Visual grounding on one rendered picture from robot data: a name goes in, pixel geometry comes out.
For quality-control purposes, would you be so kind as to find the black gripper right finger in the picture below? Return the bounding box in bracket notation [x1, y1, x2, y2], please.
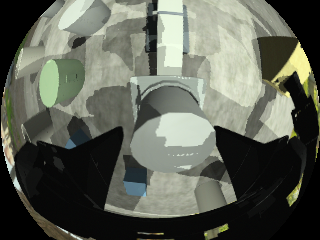
[213, 125, 289, 200]

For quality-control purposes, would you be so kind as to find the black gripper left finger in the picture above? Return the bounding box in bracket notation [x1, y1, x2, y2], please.
[37, 127, 124, 211]

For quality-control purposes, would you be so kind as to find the light blue block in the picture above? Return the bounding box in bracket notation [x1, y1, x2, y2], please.
[124, 167, 148, 196]
[64, 129, 91, 149]

